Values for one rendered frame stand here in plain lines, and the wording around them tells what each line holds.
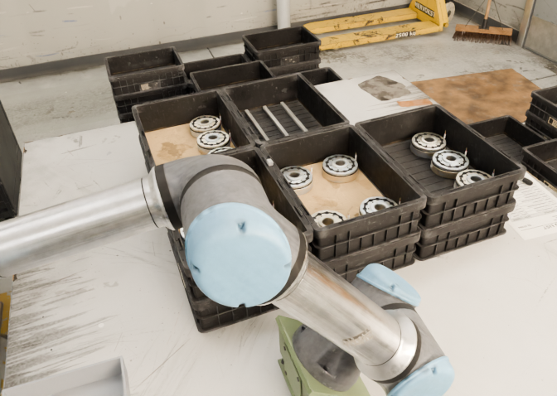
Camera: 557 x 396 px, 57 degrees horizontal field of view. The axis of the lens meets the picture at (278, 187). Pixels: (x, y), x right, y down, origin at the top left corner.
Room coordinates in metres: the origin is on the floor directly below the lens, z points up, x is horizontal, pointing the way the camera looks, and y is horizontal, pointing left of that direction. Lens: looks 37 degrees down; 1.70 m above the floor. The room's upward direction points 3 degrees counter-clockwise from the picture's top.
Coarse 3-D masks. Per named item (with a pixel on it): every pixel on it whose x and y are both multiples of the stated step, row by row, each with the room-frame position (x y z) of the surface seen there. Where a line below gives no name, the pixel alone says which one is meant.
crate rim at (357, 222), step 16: (336, 128) 1.29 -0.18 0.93; (352, 128) 1.29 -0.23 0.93; (272, 144) 1.22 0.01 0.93; (368, 144) 1.20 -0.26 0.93; (272, 160) 1.14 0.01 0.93; (384, 160) 1.12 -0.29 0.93; (400, 176) 1.04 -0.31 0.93; (288, 192) 1.00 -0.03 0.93; (416, 192) 0.98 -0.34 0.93; (304, 208) 0.94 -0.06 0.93; (400, 208) 0.92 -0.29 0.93; (416, 208) 0.93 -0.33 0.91; (336, 224) 0.87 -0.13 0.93; (352, 224) 0.88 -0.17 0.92; (368, 224) 0.89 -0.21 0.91
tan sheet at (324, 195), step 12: (312, 168) 1.24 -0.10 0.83; (324, 180) 1.18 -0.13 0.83; (360, 180) 1.17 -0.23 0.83; (312, 192) 1.12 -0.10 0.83; (324, 192) 1.12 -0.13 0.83; (336, 192) 1.12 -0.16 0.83; (348, 192) 1.11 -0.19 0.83; (360, 192) 1.11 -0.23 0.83; (372, 192) 1.11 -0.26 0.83; (312, 204) 1.07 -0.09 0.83; (324, 204) 1.07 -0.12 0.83; (336, 204) 1.07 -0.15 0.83; (348, 204) 1.06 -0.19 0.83; (360, 204) 1.06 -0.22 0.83
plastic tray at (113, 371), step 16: (80, 368) 0.53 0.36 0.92; (96, 368) 0.54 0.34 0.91; (112, 368) 0.55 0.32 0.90; (32, 384) 0.51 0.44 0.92; (48, 384) 0.51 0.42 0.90; (64, 384) 0.52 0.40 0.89; (80, 384) 0.53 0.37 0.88; (96, 384) 0.53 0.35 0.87; (112, 384) 0.53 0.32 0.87; (128, 384) 0.53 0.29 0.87
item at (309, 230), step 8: (232, 152) 1.19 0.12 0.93; (240, 152) 1.19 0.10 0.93; (256, 152) 1.19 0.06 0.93; (264, 160) 1.15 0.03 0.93; (272, 168) 1.10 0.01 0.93; (272, 176) 1.07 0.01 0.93; (280, 184) 1.03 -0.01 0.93; (288, 200) 0.96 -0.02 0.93; (296, 208) 0.94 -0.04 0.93; (304, 216) 0.90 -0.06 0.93; (304, 224) 0.88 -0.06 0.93; (176, 232) 0.87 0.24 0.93; (304, 232) 0.85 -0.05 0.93; (312, 232) 0.85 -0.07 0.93; (176, 240) 0.84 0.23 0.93; (184, 248) 0.82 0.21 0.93; (184, 256) 0.79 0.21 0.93; (184, 264) 0.77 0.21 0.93; (184, 272) 0.77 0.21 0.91
